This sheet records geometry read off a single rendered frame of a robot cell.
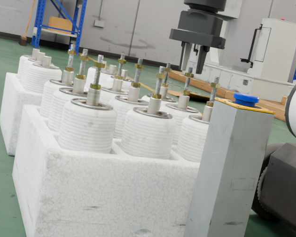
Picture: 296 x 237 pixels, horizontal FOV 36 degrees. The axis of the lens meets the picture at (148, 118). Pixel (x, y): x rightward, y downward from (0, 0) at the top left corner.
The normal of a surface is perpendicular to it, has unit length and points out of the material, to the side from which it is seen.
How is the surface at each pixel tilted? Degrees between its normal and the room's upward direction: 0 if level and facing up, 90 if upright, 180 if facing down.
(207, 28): 90
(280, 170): 90
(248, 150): 90
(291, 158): 45
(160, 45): 90
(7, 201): 0
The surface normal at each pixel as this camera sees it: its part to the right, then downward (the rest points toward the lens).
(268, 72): 0.32, 0.22
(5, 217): 0.20, -0.97
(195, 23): -0.47, 0.06
